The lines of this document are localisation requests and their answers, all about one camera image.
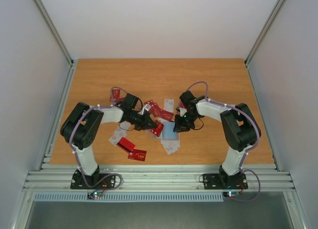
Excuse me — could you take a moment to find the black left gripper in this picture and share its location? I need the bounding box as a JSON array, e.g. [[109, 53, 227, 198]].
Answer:
[[129, 110, 158, 131]]

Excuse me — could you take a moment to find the pink leather card holder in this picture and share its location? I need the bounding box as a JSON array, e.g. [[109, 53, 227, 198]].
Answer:
[[148, 121, 179, 141]]

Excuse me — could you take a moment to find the red VIP card inserted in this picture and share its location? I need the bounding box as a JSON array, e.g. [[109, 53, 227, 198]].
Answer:
[[151, 120, 164, 137]]

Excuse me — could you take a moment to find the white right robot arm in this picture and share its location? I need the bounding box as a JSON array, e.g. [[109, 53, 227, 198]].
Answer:
[[173, 98, 261, 188]]

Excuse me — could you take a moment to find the white card under arm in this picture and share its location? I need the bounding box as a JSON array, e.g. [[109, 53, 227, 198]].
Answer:
[[109, 121, 132, 146]]

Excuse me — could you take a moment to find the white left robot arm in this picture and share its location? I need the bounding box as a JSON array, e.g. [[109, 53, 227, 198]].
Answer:
[[60, 102, 156, 188]]

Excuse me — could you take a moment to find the red VIP card right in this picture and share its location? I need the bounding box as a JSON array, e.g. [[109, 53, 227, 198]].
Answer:
[[144, 100, 174, 121]]

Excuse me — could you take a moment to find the white card pile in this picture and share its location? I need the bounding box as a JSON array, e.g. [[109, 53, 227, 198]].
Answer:
[[160, 140, 180, 155]]

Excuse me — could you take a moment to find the white blossom card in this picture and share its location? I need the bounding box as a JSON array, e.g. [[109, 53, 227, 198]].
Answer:
[[164, 98, 174, 113]]

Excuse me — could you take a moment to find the red VIP card pair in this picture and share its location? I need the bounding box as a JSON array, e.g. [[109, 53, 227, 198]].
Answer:
[[128, 149, 147, 161]]

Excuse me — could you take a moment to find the red VIP card left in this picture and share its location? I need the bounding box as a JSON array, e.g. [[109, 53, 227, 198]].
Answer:
[[109, 88, 124, 102]]

